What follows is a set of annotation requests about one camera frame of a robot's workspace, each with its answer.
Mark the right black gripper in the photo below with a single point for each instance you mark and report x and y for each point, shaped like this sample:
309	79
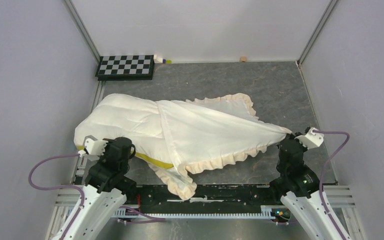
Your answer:
293	134

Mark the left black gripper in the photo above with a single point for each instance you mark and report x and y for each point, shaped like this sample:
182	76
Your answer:
107	147

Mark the grey cream ruffled pillowcase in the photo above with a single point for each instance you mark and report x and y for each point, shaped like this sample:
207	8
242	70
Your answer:
209	134

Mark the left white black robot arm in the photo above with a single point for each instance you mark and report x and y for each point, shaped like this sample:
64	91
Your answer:
105	188

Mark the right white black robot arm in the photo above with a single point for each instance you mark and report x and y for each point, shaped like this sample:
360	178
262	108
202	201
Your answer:
301	190

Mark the black white checkerboard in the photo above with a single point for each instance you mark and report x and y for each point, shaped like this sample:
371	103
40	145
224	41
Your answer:
125	68

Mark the small white block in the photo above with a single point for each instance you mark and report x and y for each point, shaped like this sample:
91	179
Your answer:
158	59

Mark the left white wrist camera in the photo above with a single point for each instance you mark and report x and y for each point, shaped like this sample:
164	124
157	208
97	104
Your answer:
92	148

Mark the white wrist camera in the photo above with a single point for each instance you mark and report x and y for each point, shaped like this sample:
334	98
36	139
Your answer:
311	139
92	148

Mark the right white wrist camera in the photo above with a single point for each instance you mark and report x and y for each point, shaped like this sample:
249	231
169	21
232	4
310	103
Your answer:
311	139

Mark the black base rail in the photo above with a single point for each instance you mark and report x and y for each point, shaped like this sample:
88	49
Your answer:
208	198

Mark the white toothed cable tray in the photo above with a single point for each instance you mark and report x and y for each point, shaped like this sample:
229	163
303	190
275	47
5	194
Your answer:
264	214

